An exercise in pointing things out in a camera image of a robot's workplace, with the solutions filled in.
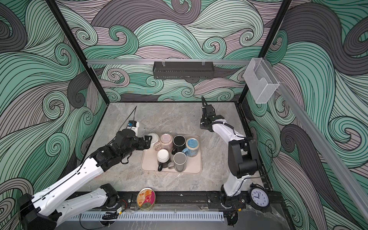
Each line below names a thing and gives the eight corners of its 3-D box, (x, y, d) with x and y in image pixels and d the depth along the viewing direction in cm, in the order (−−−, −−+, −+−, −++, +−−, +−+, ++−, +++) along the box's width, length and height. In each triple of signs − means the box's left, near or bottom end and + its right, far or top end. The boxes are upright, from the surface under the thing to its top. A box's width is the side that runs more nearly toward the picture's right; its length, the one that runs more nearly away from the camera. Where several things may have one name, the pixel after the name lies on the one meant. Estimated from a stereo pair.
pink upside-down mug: (157, 152, 94) (154, 143, 84) (158, 142, 98) (155, 133, 89) (172, 152, 94) (171, 143, 84) (173, 142, 98) (172, 133, 89)
